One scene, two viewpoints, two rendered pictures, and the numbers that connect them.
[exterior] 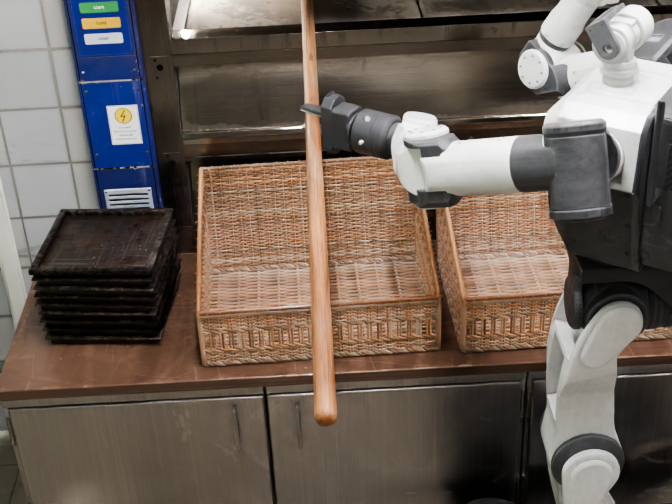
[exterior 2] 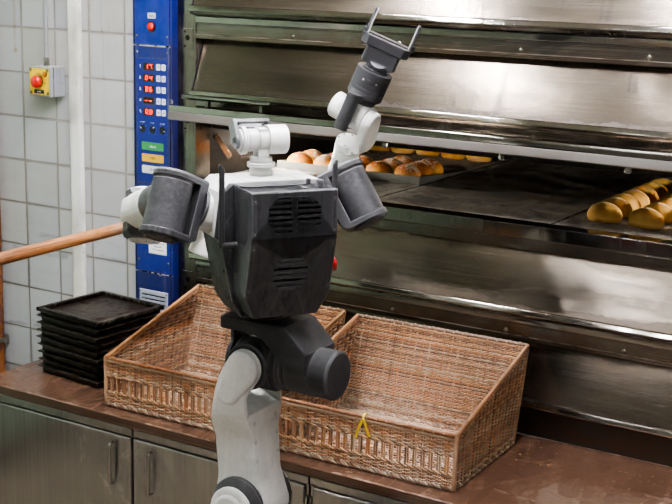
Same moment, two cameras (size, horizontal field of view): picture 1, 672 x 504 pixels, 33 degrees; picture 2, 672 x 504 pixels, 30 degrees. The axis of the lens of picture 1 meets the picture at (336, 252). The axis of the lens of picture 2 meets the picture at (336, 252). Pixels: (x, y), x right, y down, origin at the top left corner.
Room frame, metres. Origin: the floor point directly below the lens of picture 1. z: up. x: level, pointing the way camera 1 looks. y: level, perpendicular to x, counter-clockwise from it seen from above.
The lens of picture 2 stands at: (-0.57, -2.09, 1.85)
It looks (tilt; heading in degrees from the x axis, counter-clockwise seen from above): 13 degrees down; 32
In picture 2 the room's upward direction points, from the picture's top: 1 degrees clockwise
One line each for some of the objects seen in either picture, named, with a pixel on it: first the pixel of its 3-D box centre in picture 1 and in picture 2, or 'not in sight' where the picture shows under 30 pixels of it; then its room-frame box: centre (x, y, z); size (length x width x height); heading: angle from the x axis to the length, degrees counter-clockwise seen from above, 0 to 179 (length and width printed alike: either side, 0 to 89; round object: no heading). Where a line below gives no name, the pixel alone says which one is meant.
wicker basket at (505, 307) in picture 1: (560, 241); (401, 395); (2.31, -0.54, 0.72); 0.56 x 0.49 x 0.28; 92
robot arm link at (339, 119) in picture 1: (353, 129); not in sight; (2.01, -0.05, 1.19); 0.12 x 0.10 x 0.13; 56
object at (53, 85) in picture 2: not in sight; (46, 80); (2.52, 0.97, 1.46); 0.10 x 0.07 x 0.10; 91
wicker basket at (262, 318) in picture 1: (314, 254); (226, 356); (2.30, 0.05, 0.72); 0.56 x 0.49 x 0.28; 92
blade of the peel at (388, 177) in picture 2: not in sight; (372, 165); (3.13, 0.05, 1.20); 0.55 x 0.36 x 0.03; 91
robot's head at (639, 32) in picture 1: (622, 40); (263, 144); (1.72, -0.48, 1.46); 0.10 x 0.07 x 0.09; 146
